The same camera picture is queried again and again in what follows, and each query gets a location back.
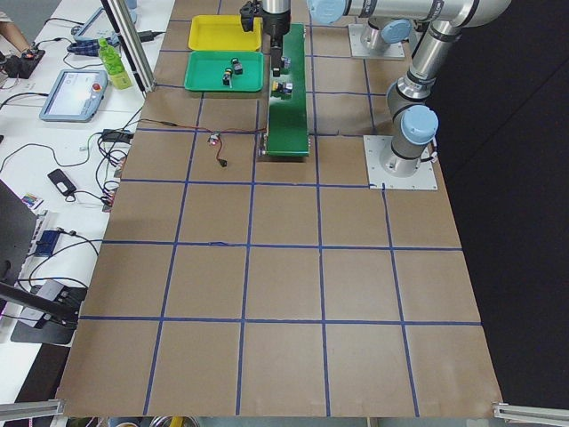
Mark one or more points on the near teach pendant tablet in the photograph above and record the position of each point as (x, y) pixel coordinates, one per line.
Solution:
(75, 96)

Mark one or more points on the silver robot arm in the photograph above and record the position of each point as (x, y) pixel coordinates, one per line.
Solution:
(330, 11)
(415, 124)

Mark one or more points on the green plastic tray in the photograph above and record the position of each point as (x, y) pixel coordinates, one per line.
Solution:
(205, 70)

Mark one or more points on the green conveyor belt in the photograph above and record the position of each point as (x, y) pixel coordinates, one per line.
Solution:
(287, 131)

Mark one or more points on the far teach pendant tablet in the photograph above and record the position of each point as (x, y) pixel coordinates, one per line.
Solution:
(88, 35)

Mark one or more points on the person at desk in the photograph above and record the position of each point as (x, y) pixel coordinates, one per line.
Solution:
(11, 32)

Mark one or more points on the black power adapter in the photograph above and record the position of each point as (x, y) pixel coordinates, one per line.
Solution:
(120, 136)

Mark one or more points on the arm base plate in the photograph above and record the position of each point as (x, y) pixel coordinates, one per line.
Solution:
(367, 42)
(388, 171)

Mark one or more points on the small motor controller board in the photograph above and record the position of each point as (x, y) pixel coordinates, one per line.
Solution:
(214, 139)

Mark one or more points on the aluminium frame post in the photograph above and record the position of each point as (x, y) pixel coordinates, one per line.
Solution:
(121, 21)

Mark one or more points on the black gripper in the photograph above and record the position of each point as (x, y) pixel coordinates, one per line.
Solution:
(278, 34)

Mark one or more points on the yellow push button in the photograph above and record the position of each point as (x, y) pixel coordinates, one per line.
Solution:
(285, 63)
(285, 88)

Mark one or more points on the yellow plastic tray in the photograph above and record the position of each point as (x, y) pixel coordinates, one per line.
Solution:
(223, 33)

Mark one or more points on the teach pendant tablet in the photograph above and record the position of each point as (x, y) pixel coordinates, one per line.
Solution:
(88, 35)
(75, 96)

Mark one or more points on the green tea bottle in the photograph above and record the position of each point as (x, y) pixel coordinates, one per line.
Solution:
(114, 66)

